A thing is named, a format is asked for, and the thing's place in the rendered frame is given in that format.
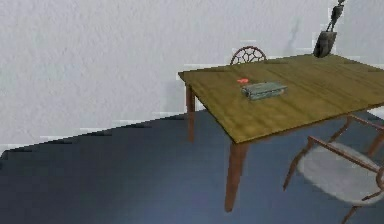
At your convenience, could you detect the grey-green book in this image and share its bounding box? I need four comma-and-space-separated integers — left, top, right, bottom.
240, 81, 288, 102

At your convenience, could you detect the wooden dining table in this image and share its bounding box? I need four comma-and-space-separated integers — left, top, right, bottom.
177, 53, 384, 213

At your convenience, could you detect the grey-seat wooden chair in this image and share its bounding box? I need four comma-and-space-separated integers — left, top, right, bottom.
282, 113, 384, 224

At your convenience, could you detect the brown lattice-back chair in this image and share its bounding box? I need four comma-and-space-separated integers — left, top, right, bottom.
229, 45, 268, 66

